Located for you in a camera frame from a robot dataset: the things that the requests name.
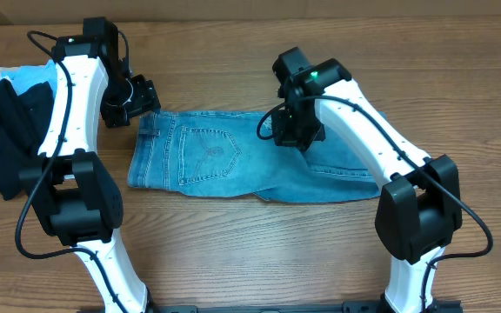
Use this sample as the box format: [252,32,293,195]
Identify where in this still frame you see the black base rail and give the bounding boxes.
[76,299,464,313]

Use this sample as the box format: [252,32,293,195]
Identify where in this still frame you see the blue denim jeans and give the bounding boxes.
[128,110,380,203]

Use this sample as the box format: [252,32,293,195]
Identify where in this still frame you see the light blue folded garment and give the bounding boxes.
[0,60,57,95]

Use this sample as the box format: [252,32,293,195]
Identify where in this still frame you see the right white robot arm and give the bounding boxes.
[271,47,463,312]

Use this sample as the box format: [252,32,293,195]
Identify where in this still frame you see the brown cardboard backboard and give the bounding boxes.
[0,0,501,25]

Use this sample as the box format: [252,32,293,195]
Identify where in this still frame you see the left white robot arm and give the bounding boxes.
[15,17,161,312]

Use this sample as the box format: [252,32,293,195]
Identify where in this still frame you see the black folded garment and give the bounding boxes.
[0,79,54,201]

